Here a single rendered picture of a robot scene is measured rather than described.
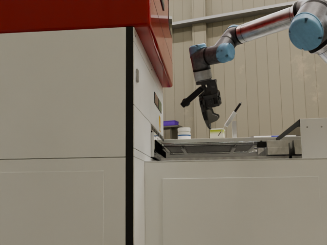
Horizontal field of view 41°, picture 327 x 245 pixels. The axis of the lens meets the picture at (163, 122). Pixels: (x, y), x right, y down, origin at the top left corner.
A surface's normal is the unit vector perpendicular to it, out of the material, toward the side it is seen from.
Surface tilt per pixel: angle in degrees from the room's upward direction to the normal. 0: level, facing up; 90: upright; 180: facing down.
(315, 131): 90
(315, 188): 90
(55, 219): 90
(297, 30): 129
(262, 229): 90
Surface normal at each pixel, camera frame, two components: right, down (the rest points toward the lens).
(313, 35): -0.57, 0.54
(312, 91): -0.40, -0.14
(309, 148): -0.11, -0.15
